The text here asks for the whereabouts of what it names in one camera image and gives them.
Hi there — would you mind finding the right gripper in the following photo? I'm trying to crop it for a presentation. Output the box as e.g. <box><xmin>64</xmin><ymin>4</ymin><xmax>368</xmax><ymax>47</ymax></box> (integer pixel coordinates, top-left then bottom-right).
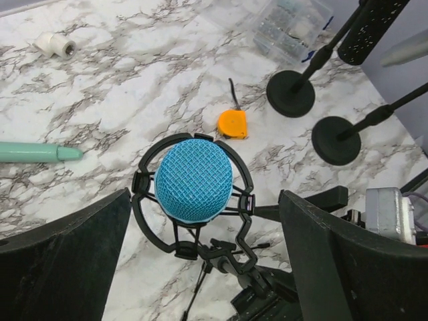
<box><xmin>249</xmin><ymin>191</ymin><xmax>368</xmax><ymax>320</ymax></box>

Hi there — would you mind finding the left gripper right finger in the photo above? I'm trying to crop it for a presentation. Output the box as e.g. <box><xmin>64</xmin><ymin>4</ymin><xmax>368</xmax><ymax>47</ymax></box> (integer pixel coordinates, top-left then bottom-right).
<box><xmin>279</xmin><ymin>190</ymin><xmax>428</xmax><ymax>321</ymax></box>

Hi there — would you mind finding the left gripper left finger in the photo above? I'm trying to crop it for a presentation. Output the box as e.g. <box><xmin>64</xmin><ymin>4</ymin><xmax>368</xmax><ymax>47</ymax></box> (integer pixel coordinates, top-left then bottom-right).
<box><xmin>1</xmin><ymin>189</ymin><xmax>131</xmax><ymax>320</ymax></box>

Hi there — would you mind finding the black tripod shock-mount stand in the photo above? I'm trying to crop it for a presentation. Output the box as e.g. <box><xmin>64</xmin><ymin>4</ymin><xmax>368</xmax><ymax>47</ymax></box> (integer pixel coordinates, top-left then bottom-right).
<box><xmin>130</xmin><ymin>132</ymin><xmax>302</xmax><ymax>321</ymax></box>

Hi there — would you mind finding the mint green microphone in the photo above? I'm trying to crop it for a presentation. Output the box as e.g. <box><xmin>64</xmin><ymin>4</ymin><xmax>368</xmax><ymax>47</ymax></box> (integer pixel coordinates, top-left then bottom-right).
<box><xmin>1</xmin><ymin>142</ymin><xmax>83</xmax><ymax>163</ymax></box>

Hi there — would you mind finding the blue microphone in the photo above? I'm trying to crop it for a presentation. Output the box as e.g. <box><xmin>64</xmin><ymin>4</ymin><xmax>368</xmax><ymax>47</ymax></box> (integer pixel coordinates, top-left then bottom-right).
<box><xmin>154</xmin><ymin>138</ymin><xmax>233</xmax><ymax>224</ymax></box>

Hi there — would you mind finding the white pipe elbow fitting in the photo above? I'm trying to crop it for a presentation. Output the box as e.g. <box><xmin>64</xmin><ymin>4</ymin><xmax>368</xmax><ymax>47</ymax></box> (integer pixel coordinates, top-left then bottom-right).
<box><xmin>33</xmin><ymin>32</ymin><xmax>76</xmax><ymax>60</ymax></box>

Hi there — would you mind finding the black round-base stand front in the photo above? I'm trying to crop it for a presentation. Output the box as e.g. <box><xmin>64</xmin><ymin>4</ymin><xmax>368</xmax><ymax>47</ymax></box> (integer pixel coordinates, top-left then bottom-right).
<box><xmin>312</xmin><ymin>84</ymin><xmax>427</xmax><ymax>166</ymax></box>

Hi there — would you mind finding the black round-base stand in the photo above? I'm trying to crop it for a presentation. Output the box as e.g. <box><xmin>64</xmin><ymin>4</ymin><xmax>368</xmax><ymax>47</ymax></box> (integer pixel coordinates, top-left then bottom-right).
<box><xmin>312</xmin><ymin>84</ymin><xmax>427</xmax><ymax>166</ymax></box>
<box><xmin>266</xmin><ymin>1</ymin><xmax>366</xmax><ymax>118</ymax></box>

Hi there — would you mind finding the black round-base stand rear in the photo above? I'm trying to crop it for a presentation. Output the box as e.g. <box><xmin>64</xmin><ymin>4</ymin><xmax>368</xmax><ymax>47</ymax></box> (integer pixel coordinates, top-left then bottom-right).
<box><xmin>266</xmin><ymin>1</ymin><xmax>366</xmax><ymax>118</ymax></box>

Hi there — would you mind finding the grey microphone silver grille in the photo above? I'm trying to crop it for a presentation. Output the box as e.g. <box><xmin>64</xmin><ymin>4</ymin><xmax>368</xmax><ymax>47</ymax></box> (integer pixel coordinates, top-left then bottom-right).
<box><xmin>380</xmin><ymin>30</ymin><xmax>428</xmax><ymax>68</ymax></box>

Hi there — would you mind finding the black microphone silver grille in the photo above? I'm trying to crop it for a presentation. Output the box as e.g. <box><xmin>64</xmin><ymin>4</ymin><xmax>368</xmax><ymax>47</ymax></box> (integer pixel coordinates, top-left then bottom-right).
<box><xmin>337</xmin><ymin>0</ymin><xmax>409</xmax><ymax>66</ymax></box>

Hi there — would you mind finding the orange tape measure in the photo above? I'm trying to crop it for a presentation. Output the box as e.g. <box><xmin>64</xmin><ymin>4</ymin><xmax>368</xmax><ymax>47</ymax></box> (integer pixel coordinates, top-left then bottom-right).
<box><xmin>217</xmin><ymin>78</ymin><xmax>247</xmax><ymax>140</ymax></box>

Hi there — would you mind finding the clear plastic screw box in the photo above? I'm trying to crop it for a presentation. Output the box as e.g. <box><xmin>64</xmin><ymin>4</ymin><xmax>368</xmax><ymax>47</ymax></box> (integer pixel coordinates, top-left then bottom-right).
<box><xmin>251</xmin><ymin>1</ymin><xmax>333</xmax><ymax>65</ymax></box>

